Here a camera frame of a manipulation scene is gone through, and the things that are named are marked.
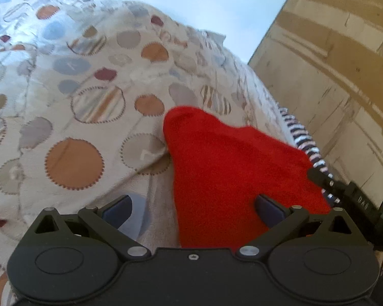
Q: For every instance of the red knitted sweater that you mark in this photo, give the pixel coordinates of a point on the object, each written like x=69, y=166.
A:
x=220, y=172

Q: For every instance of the striped cloth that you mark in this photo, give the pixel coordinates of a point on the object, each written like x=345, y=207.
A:
x=301, y=137

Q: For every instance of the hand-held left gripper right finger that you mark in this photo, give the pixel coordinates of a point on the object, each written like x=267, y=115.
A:
x=268, y=212

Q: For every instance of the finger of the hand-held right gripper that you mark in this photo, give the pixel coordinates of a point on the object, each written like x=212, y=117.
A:
x=324, y=181

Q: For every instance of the wooden wardrobe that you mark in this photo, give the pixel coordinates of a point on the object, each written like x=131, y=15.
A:
x=332, y=70

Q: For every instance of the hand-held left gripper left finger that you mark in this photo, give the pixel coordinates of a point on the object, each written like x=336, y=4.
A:
x=118, y=211

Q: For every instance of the dotted patterned bed blanket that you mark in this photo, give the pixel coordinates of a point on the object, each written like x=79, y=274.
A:
x=83, y=102

